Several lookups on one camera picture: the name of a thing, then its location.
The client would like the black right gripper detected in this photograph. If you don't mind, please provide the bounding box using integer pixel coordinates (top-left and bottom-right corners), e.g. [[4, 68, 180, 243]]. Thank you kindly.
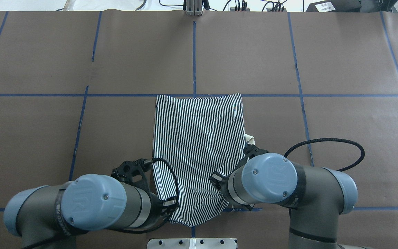
[[209, 144, 269, 212]]

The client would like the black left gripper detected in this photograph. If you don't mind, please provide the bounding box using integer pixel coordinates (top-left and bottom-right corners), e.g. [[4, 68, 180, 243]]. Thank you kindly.
[[111, 158, 179, 219]]

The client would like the navy white striped polo shirt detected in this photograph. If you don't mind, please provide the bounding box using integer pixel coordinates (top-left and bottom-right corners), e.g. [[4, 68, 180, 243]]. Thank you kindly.
[[153, 94, 246, 227]]

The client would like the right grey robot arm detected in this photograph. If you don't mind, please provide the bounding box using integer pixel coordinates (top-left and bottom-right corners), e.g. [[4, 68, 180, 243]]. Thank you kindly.
[[209, 145, 358, 249]]

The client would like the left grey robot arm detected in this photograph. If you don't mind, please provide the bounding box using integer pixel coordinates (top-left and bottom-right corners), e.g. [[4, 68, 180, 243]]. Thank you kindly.
[[3, 158, 179, 249]]

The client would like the black box white label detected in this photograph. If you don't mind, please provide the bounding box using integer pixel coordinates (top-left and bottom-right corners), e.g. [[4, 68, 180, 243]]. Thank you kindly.
[[305, 0, 362, 13]]

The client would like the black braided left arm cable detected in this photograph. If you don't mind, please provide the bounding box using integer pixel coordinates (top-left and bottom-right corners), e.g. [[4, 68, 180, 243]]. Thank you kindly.
[[21, 158, 180, 249]]

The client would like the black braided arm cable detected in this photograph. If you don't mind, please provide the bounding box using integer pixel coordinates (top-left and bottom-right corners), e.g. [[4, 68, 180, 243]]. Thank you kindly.
[[21, 158, 180, 249], [283, 138, 365, 172]]

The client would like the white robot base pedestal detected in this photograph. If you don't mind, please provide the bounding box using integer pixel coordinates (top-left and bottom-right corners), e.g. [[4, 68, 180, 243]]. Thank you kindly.
[[146, 238, 238, 249]]

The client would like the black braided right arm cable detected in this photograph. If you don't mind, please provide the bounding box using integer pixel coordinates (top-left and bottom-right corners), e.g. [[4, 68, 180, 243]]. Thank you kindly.
[[283, 138, 365, 172]]

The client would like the aluminium frame post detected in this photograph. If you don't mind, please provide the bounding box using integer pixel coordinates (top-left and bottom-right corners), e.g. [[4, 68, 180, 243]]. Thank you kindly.
[[183, 0, 203, 16]]

